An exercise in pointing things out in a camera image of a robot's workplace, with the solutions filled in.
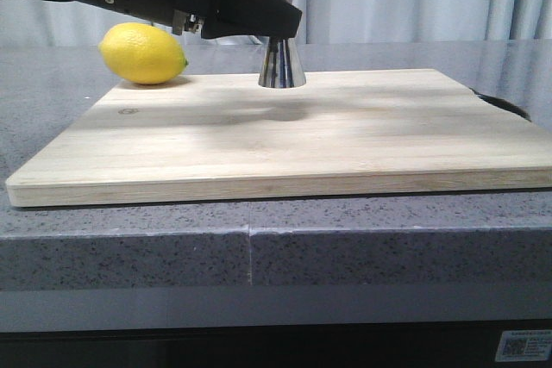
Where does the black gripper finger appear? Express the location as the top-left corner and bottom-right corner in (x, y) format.
(201, 0), (302, 40)

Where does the steel hourglass jigger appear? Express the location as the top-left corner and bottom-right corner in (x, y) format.
(259, 0), (306, 88)

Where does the yellow lemon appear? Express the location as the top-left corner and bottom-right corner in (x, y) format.
(98, 22), (188, 84)

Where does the wooden cutting board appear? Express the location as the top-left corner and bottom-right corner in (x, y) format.
(6, 69), (551, 207)

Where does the white QR label sticker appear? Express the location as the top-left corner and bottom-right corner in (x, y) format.
(494, 329), (551, 363)

